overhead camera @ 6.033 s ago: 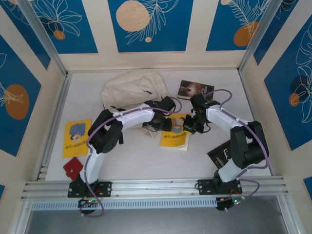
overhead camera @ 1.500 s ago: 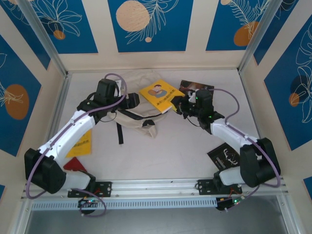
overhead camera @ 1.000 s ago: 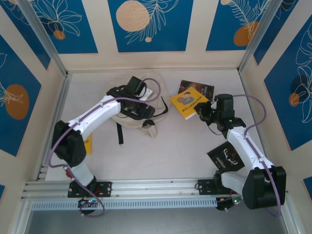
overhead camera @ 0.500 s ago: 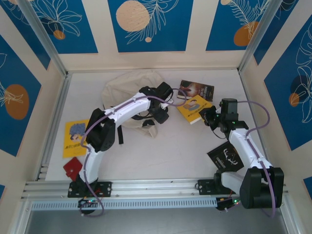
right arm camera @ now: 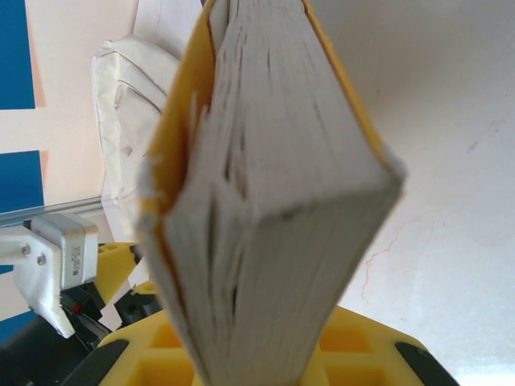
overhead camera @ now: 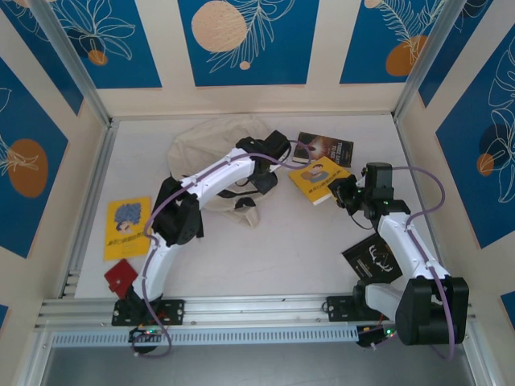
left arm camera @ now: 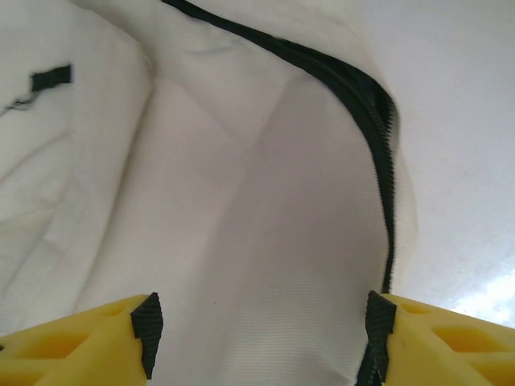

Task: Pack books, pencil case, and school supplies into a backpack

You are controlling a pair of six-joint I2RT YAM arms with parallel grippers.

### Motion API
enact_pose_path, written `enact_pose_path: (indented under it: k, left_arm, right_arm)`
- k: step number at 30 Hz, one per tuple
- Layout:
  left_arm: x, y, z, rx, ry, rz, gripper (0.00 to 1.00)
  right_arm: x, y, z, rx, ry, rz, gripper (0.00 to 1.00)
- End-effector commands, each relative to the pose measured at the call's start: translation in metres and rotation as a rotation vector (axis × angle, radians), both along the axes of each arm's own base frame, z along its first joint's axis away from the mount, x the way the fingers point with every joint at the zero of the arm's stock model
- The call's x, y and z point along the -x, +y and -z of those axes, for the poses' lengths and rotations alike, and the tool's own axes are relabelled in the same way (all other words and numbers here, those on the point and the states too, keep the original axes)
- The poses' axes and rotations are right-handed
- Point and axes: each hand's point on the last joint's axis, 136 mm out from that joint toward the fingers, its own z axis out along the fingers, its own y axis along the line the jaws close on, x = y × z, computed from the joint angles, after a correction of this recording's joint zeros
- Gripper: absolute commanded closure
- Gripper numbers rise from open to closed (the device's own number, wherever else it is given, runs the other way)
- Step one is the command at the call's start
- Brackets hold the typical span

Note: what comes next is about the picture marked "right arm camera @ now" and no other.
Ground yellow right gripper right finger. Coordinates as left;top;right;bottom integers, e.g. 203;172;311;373
298;305;464;386

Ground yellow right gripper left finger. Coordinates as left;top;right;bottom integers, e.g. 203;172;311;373
64;310;203;386

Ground beige canvas backpack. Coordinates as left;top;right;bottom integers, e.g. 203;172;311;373
91;34;183;244

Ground yellow book seated figure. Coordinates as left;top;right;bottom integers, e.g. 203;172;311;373
136;0;407;386

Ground aluminium table side rail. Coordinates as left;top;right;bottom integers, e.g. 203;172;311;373
0;195;106;228

